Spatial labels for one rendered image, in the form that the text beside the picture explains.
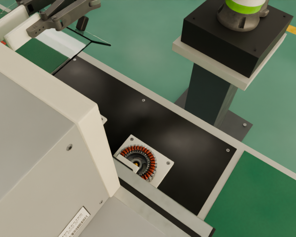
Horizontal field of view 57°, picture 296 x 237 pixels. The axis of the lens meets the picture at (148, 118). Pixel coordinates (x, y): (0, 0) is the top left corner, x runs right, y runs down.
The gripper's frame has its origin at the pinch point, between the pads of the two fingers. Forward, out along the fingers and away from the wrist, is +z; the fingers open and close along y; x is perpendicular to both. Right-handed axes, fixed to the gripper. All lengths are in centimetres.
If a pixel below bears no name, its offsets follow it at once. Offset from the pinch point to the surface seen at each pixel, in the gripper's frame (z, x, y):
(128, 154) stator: -4.0, -36.4, -17.6
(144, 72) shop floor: -85, -119, 37
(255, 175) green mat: -22, -43, -48
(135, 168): 0.0, -29.7, -23.0
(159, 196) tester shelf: 7.7, -6.2, -34.2
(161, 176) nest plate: -4.9, -39.6, -27.6
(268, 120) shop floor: -99, -118, -50
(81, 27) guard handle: -16.3, -13.5, 4.2
